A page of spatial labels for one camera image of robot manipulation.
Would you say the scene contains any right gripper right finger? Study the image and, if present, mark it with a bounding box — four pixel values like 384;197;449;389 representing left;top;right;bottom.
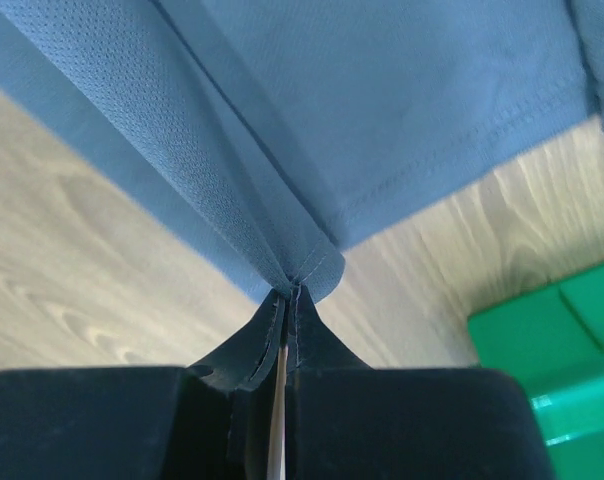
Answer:
284;285;372;479

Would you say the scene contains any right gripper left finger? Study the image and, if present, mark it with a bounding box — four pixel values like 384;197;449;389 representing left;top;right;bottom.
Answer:
187;291;287;479

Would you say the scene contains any dark grey t-shirt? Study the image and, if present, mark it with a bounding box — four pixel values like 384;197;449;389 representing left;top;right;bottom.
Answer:
0;1;604;300

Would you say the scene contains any green plastic tray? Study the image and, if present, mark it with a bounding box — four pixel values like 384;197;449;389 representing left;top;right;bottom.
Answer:
468;264;604;479

